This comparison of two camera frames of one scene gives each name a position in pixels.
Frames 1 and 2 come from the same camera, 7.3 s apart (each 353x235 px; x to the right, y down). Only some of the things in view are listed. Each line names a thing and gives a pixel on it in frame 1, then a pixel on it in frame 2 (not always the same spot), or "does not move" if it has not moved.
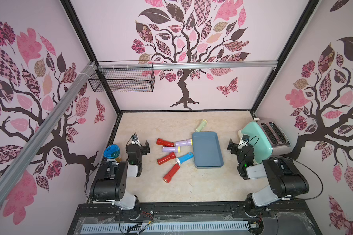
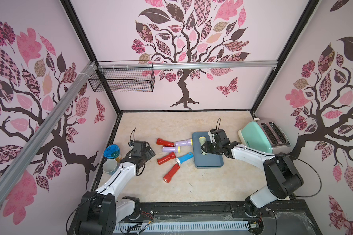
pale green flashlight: (200, 125) → (202, 139)
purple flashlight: (188, 142) does not move
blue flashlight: (181, 159) does not move
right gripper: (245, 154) → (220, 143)
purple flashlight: (176, 149) does not move
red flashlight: (172, 155) does not move
